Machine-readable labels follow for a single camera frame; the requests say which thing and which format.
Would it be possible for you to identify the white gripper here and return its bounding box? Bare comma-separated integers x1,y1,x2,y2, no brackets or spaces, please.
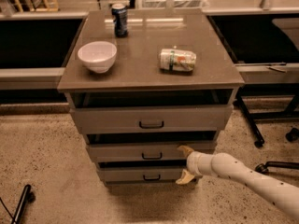
176,145,213,185

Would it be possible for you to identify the grey drawer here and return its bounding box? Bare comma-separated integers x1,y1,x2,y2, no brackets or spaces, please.
97,166,183,185
86,141,217,162
70,105,233,134

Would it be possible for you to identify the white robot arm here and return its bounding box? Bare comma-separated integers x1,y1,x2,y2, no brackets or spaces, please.
176,146,299,220

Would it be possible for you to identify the grey drawer cabinet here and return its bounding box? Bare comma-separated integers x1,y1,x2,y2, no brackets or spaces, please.
57,8,245,187

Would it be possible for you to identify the lying green white can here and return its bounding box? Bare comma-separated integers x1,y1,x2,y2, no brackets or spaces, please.
159,49,197,72

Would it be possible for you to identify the black chair base right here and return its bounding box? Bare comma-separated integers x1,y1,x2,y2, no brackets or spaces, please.
255,128,299,175

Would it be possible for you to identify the white bowl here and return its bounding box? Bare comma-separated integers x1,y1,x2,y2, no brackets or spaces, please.
78,41,118,74

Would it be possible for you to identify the black chair leg left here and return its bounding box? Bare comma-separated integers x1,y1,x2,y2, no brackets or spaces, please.
0,184,36,224

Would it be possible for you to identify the upright dark blue can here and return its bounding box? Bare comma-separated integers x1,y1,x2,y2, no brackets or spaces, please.
111,4,128,37

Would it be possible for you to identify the black table leg frame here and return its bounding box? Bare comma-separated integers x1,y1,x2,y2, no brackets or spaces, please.
235,91,299,148

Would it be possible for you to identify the white wire basket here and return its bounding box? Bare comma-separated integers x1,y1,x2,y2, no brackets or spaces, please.
136,0,208,9

